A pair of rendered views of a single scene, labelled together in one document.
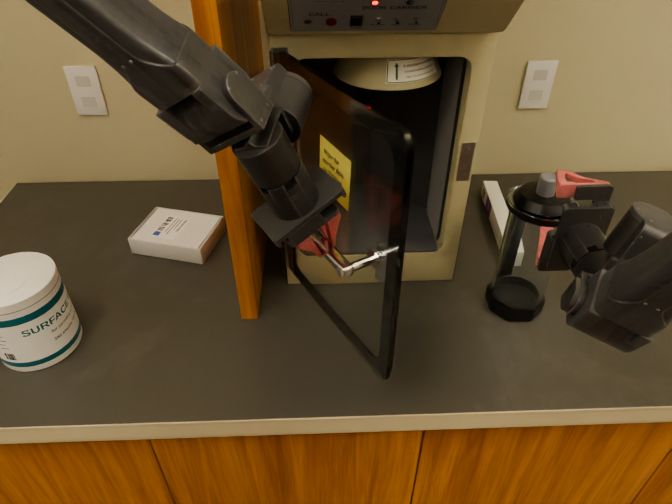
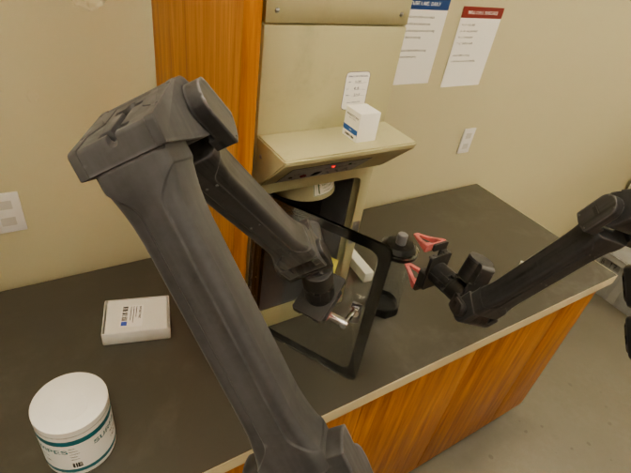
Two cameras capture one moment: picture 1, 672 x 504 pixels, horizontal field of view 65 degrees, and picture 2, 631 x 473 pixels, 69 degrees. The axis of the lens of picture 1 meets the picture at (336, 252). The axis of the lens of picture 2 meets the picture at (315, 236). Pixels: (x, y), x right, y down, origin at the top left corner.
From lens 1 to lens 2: 0.52 m
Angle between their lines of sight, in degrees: 28
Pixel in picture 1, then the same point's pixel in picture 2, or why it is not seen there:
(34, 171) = not seen: outside the picture
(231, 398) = not seen: hidden behind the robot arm
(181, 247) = (153, 329)
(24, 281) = (87, 399)
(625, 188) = (399, 214)
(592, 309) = (474, 312)
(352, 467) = not seen: hidden behind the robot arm
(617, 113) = (387, 169)
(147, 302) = (147, 381)
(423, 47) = (338, 175)
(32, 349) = (98, 450)
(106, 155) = (21, 263)
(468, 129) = (357, 214)
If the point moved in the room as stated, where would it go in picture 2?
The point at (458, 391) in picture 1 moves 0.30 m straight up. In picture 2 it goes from (382, 371) to (412, 284)
